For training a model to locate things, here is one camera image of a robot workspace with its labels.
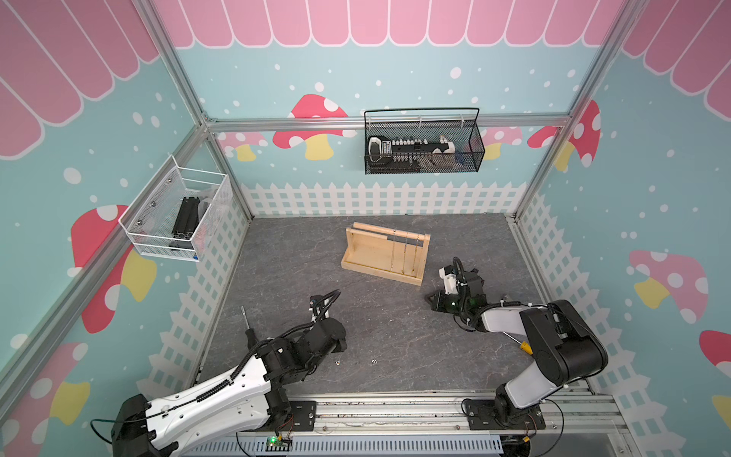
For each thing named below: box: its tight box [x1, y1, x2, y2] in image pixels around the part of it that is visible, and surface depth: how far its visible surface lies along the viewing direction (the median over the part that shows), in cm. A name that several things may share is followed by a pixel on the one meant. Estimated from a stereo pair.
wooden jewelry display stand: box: [340, 221, 432, 287], surface depth 102 cm
